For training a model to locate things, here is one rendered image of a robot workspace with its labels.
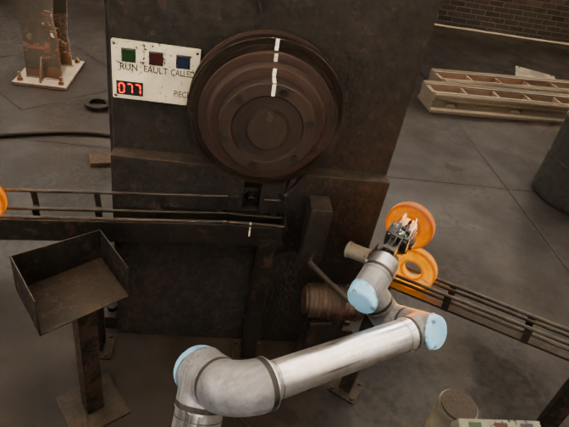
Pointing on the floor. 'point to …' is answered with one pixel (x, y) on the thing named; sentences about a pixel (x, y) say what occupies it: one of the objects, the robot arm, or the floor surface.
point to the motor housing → (323, 313)
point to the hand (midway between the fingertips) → (411, 220)
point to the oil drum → (555, 171)
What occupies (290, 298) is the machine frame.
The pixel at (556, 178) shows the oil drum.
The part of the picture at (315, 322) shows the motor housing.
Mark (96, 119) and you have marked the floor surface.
